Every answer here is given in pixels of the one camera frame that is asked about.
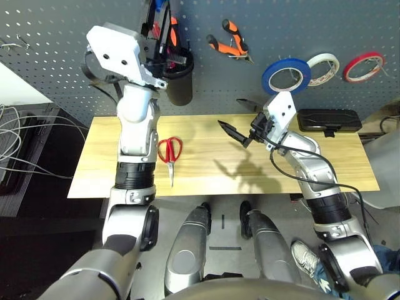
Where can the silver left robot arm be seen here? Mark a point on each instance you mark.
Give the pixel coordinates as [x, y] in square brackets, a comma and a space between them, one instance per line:
[134, 125]

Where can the white printed tape roll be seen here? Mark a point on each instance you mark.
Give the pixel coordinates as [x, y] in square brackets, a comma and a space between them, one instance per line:
[322, 57]

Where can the grey perforated pegboard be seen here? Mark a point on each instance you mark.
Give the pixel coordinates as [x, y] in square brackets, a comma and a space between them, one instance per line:
[312, 25]

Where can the silver left robot leg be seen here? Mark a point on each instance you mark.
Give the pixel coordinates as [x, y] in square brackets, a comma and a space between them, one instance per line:
[187, 250]

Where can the white curved machine shell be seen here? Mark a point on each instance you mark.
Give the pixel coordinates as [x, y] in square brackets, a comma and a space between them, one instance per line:
[387, 162]

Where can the silver robot leg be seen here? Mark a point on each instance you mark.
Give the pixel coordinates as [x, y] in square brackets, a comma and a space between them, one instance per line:
[187, 250]
[268, 243]

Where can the white panel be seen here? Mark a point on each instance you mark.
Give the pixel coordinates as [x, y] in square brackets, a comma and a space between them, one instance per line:
[18, 90]

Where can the orange black pliers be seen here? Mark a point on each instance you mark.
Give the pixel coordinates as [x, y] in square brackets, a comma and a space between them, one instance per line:
[226, 48]

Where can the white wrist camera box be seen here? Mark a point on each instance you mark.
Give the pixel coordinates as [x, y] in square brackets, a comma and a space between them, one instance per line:
[282, 109]
[115, 50]

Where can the red tape roll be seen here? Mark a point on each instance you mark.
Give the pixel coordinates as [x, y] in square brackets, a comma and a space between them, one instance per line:
[348, 70]

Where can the silver right robot leg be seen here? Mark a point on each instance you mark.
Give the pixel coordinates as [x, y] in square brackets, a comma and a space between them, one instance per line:
[268, 243]

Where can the black tool cup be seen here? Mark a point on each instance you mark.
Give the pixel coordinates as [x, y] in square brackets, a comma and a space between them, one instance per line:
[179, 90]

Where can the blue jeans leg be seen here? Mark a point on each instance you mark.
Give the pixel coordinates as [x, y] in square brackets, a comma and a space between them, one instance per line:
[325, 281]

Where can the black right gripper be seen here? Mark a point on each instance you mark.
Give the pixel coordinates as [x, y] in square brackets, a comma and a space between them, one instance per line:
[261, 126]

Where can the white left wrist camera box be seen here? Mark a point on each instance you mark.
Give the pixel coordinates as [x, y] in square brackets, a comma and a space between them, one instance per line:
[115, 50]

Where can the black side cabinet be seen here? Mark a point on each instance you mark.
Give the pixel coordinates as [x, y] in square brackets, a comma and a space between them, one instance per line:
[47, 193]

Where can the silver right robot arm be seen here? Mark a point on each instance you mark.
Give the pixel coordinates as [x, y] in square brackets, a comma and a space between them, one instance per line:
[315, 168]

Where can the blue tape roll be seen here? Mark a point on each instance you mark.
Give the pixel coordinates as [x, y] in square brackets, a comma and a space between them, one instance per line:
[267, 78]

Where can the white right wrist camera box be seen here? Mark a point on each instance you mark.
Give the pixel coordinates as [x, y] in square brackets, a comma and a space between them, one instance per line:
[282, 109]

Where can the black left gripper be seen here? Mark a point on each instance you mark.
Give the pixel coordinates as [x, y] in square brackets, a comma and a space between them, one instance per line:
[150, 47]

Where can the black plastic case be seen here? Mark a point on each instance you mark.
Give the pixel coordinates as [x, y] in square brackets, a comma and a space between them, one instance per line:
[328, 120]

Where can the white sneaker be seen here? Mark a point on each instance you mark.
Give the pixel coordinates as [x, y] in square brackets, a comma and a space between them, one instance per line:
[303, 256]

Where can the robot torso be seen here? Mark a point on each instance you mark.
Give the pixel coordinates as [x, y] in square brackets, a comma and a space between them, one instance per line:
[250, 290]

